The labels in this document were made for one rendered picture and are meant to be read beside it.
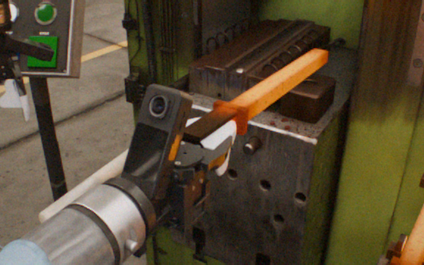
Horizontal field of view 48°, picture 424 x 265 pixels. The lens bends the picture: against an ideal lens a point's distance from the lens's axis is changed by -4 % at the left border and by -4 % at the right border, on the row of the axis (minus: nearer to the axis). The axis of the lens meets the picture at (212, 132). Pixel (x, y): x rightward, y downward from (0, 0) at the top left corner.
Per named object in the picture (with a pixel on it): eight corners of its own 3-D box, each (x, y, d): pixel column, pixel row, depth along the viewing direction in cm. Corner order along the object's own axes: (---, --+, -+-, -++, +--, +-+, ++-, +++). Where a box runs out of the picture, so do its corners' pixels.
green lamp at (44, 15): (48, 24, 115) (46, 7, 113) (35, 22, 117) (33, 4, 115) (58, 20, 118) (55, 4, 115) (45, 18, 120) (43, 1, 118)
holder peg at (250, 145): (252, 157, 104) (253, 146, 103) (241, 154, 105) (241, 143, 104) (261, 149, 107) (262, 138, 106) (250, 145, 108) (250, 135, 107)
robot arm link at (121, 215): (55, 192, 45) (123, 224, 41) (89, 170, 49) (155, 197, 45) (66, 252, 49) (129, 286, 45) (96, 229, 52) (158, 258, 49)
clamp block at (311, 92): (315, 125, 104) (319, 97, 101) (279, 115, 108) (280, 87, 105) (333, 103, 113) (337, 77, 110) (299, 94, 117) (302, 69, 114)
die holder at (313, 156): (294, 292, 122) (316, 140, 99) (170, 239, 139) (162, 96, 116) (361, 179, 163) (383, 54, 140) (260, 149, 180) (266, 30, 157)
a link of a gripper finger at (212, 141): (230, 153, 66) (188, 185, 59) (232, 113, 63) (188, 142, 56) (250, 160, 64) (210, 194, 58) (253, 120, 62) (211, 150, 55)
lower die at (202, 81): (264, 111, 110) (266, 76, 105) (188, 90, 119) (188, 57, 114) (327, 52, 141) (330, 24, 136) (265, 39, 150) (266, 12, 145)
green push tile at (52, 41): (55, 67, 115) (57, 36, 115) (26, 67, 116) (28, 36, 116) (58, 68, 117) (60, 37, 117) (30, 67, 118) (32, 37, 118)
